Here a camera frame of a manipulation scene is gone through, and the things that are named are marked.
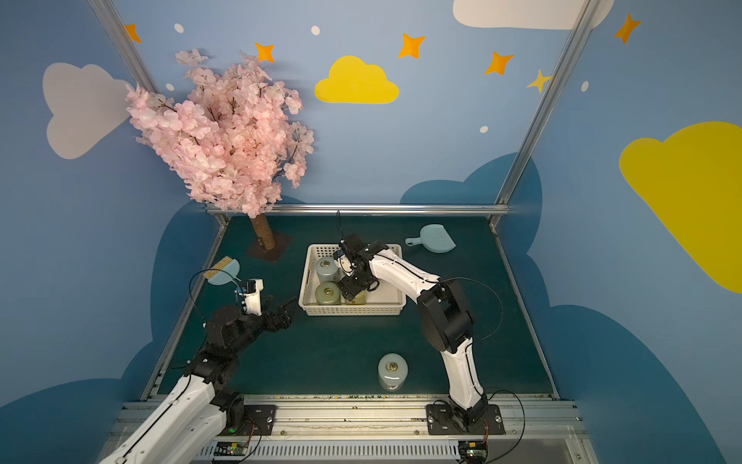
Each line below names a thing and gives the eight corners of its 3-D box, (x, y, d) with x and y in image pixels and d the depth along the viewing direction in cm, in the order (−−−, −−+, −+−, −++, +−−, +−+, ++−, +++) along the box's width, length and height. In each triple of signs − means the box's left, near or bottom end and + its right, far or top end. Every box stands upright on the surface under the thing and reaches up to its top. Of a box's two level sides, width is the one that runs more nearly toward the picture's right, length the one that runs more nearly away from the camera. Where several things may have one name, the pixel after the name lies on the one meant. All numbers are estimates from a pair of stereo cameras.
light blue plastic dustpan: (406, 253, 113) (406, 249, 111) (404, 228, 122) (404, 224, 120) (454, 253, 113) (456, 249, 111) (449, 228, 122) (450, 224, 120)
